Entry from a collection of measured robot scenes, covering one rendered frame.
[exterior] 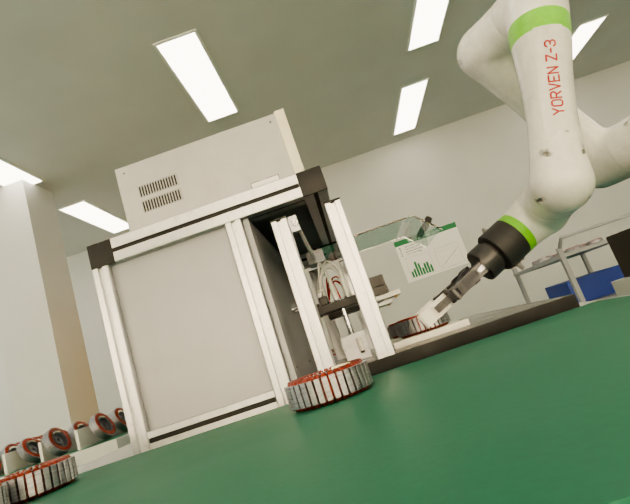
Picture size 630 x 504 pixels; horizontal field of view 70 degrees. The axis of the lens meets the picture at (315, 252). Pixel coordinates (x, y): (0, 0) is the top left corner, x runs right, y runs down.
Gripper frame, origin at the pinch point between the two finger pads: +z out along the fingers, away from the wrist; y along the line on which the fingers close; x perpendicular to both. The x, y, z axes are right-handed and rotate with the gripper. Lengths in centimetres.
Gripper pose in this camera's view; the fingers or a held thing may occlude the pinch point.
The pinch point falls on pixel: (421, 320)
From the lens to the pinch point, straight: 97.7
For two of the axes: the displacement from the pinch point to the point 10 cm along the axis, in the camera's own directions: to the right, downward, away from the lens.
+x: -6.6, -7.2, 2.0
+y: 1.0, 1.9, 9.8
